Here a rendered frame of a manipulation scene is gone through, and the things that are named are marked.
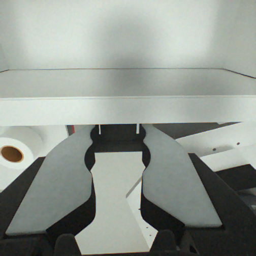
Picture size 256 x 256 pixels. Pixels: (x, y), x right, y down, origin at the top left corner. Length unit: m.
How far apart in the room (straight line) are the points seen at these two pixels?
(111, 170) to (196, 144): 1.15
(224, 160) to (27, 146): 0.39
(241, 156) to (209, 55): 0.28
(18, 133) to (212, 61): 0.30
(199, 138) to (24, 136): 0.32
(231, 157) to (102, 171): 1.19
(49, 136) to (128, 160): 1.09
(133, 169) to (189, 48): 1.31
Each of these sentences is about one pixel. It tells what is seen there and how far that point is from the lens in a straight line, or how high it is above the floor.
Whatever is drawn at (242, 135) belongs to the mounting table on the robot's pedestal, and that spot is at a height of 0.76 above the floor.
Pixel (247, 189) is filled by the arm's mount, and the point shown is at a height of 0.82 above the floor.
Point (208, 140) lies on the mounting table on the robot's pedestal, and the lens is 0.35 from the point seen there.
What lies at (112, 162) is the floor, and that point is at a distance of 1.38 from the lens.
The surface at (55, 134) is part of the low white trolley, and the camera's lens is 0.32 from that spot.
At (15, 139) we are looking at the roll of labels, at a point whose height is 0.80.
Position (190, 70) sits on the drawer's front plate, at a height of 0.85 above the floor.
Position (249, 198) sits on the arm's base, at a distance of 0.41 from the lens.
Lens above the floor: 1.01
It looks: 60 degrees down
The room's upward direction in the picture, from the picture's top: 175 degrees clockwise
